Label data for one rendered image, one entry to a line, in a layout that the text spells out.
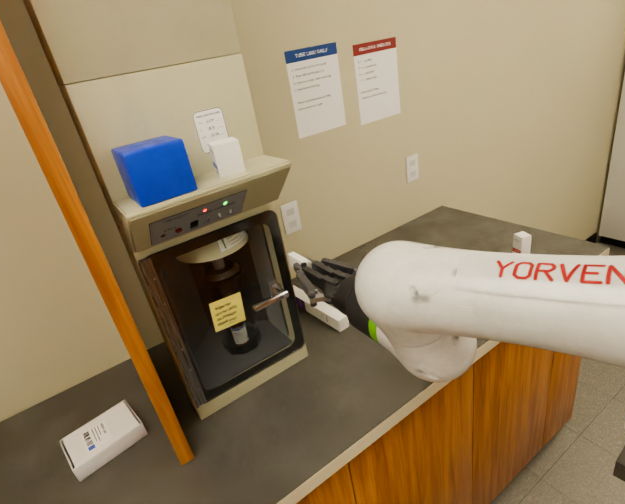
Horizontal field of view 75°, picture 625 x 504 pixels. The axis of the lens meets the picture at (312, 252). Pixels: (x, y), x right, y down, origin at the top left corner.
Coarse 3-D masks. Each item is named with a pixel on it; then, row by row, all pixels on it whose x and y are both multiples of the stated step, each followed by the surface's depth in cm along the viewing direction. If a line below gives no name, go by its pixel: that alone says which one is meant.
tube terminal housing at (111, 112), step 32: (192, 64) 75; (224, 64) 79; (64, 96) 72; (96, 96) 68; (128, 96) 71; (160, 96) 74; (192, 96) 77; (224, 96) 80; (96, 128) 70; (128, 128) 73; (160, 128) 76; (192, 128) 79; (256, 128) 86; (96, 160) 71; (192, 160) 81; (224, 224) 88; (160, 320) 87; (256, 384) 106
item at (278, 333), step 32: (256, 224) 91; (160, 256) 81; (192, 256) 85; (224, 256) 89; (256, 256) 93; (192, 288) 87; (224, 288) 91; (256, 288) 96; (288, 288) 101; (192, 320) 89; (256, 320) 99; (288, 320) 104; (192, 352) 92; (224, 352) 96; (256, 352) 102; (288, 352) 107; (224, 384) 99
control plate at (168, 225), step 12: (240, 192) 78; (204, 204) 75; (216, 204) 77; (228, 204) 80; (240, 204) 83; (180, 216) 74; (192, 216) 76; (204, 216) 79; (216, 216) 82; (228, 216) 85; (156, 228) 73; (168, 228) 75; (192, 228) 80; (156, 240) 77
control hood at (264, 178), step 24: (264, 168) 78; (288, 168) 81; (192, 192) 71; (216, 192) 73; (264, 192) 84; (120, 216) 72; (144, 216) 67; (168, 216) 72; (144, 240) 74; (168, 240) 80
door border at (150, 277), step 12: (144, 264) 80; (144, 276) 80; (156, 276) 82; (156, 288) 83; (156, 300) 83; (168, 312) 86; (168, 324) 86; (180, 336) 89; (180, 348) 90; (180, 360) 90; (192, 372) 93; (192, 384) 94; (192, 396) 95; (204, 396) 97
